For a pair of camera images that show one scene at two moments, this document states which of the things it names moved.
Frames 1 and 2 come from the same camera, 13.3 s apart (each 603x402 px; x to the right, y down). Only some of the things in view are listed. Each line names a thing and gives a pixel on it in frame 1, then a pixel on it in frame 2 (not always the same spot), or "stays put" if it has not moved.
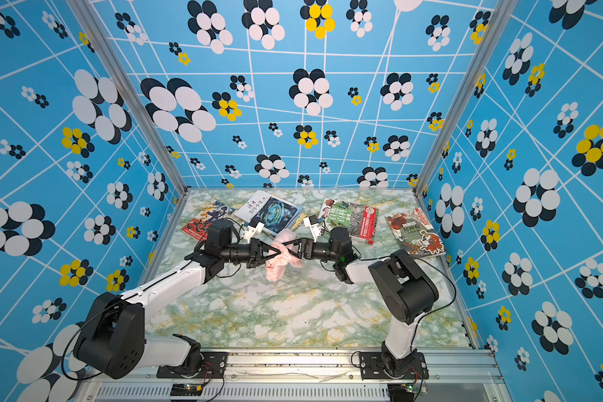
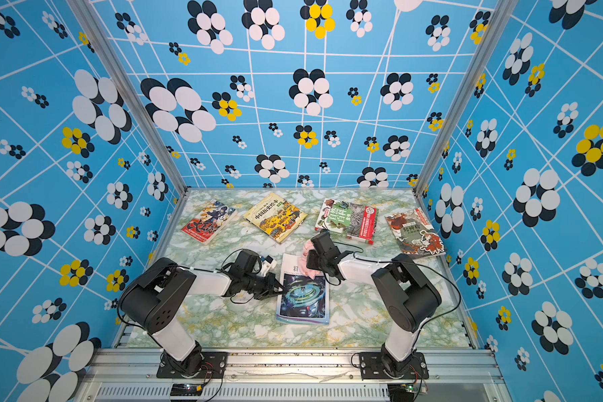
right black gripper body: (310, 244) → (315, 262)
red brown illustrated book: (415, 233) stays put
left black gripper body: (254, 260) → (264, 286)
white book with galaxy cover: (275, 214) → (306, 299)
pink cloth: (276, 267) → (302, 265)
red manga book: (198, 227) stays put
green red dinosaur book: (361, 220) stays put
